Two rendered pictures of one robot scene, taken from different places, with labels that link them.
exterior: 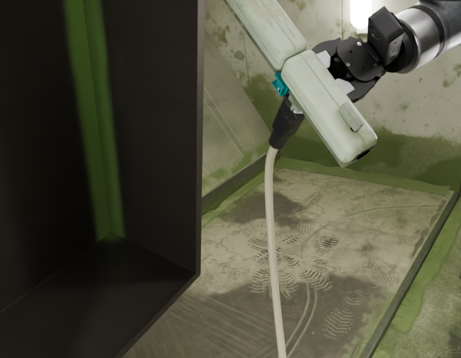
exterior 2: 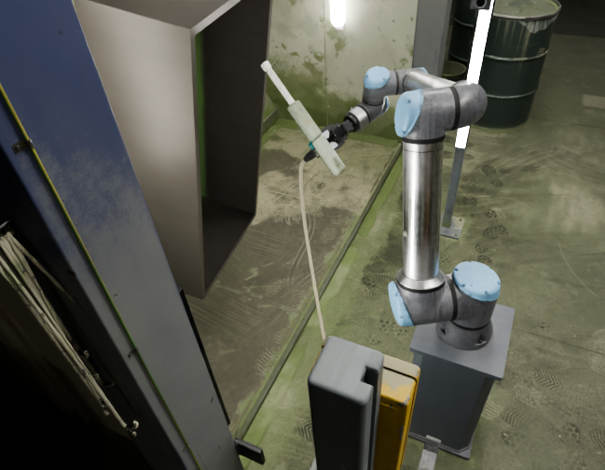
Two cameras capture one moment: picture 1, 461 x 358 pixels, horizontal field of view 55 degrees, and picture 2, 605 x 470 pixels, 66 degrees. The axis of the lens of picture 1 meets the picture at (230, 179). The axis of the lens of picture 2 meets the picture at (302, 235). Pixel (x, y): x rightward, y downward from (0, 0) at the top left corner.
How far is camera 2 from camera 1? 1.22 m
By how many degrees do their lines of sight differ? 20
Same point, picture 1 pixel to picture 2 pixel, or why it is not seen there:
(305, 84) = (322, 149)
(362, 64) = (340, 134)
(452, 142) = not seen: hidden behind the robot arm
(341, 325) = (330, 236)
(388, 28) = (349, 128)
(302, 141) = not seen: hidden behind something
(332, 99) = (331, 155)
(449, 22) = (372, 113)
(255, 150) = not seen: hidden behind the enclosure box
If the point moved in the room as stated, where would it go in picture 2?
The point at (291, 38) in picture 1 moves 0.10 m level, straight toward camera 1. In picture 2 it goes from (316, 131) to (319, 145)
